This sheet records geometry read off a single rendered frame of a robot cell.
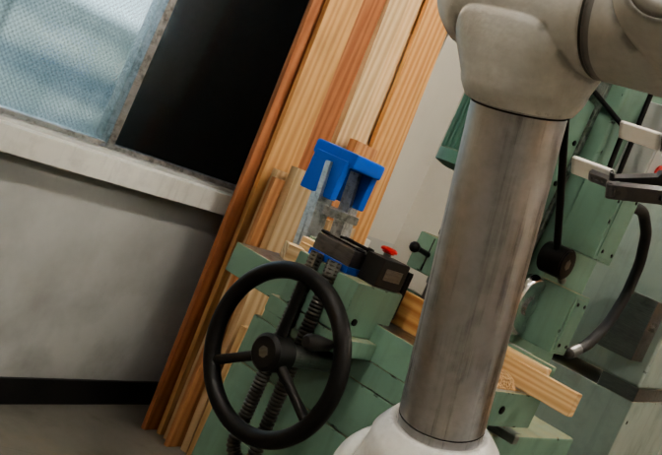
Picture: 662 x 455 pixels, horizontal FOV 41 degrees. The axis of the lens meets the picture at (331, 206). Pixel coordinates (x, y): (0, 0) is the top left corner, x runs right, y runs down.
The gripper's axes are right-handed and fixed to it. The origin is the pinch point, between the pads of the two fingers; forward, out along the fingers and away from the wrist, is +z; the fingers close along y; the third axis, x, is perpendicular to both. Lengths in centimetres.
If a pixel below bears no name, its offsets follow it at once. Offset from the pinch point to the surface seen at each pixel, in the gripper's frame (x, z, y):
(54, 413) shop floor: -134, 157, -48
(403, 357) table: -27.8, 12.8, -34.1
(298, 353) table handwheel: -23, 22, -48
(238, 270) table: -30, 54, -36
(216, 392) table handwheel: -28, 30, -59
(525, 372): -34.2, -0.5, -19.0
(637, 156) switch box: -20.2, 9.7, 31.3
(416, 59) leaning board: -81, 161, 136
